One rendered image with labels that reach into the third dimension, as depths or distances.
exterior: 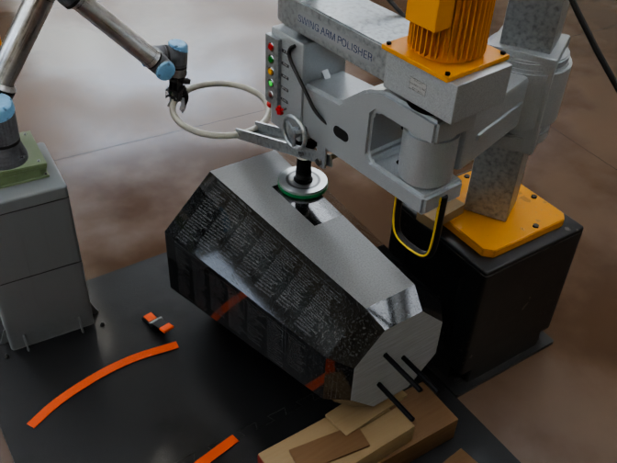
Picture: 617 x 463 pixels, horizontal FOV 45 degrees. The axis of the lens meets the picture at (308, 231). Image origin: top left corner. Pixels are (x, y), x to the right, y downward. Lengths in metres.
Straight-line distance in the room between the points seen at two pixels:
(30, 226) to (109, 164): 1.66
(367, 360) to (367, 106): 0.91
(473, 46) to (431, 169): 0.45
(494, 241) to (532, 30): 0.87
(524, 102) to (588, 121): 3.00
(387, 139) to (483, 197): 0.71
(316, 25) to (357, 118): 0.35
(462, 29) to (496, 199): 1.15
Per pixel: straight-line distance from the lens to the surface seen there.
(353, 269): 2.82
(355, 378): 2.76
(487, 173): 3.18
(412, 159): 2.49
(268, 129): 3.42
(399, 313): 2.73
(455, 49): 2.26
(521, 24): 2.88
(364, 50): 2.49
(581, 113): 5.99
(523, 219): 3.34
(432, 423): 3.26
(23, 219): 3.35
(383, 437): 3.06
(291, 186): 3.18
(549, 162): 5.29
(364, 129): 2.61
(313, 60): 2.81
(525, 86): 2.88
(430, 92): 2.29
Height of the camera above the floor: 2.71
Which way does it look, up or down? 39 degrees down
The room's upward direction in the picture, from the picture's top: 3 degrees clockwise
